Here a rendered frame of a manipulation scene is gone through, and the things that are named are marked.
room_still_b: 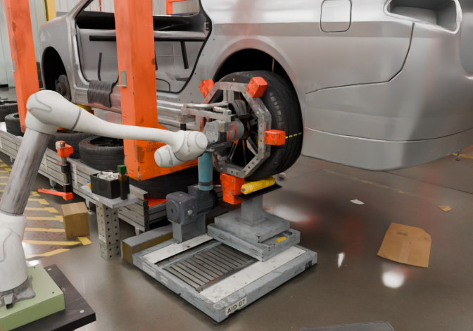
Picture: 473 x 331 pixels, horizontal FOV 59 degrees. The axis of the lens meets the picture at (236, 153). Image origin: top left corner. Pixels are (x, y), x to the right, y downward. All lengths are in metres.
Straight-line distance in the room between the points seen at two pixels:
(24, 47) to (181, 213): 2.35
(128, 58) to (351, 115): 1.29
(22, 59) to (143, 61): 1.93
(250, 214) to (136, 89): 1.04
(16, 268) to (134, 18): 1.43
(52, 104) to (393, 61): 1.44
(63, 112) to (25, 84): 2.55
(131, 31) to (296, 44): 0.93
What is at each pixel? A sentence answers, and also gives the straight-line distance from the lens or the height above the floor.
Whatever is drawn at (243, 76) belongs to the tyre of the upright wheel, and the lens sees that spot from 2.43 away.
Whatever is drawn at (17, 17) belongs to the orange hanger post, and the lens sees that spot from 4.30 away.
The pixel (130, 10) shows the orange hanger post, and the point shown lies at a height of 1.51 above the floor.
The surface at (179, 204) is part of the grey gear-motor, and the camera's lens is 2.63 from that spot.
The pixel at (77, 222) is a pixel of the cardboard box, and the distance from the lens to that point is 3.21.
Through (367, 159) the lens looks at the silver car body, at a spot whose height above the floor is 0.80.
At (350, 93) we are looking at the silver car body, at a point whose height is 1.11.
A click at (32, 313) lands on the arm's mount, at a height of 0.33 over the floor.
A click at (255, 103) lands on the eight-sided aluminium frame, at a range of 2.27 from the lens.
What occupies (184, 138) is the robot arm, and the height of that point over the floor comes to 0.94.
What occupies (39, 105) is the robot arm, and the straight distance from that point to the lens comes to 1.77.
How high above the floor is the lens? 1.34
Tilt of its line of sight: 15 degrees down
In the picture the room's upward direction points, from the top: straight up
